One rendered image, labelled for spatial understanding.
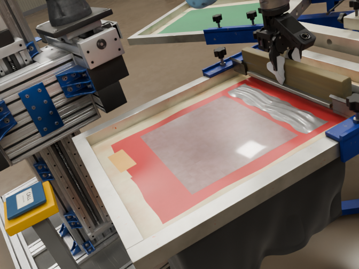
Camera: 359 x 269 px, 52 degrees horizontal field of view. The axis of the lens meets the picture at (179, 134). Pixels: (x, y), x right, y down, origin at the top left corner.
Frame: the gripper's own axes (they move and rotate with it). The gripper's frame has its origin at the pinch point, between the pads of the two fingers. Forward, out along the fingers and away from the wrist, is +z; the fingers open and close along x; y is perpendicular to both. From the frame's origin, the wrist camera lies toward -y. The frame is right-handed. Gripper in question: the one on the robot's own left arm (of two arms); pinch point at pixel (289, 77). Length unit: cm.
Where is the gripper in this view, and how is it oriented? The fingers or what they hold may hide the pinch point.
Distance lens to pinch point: 109.3
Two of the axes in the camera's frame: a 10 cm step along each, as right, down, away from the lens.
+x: -8.6, 4.4, -2.5
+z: 2.7, 8.2, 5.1
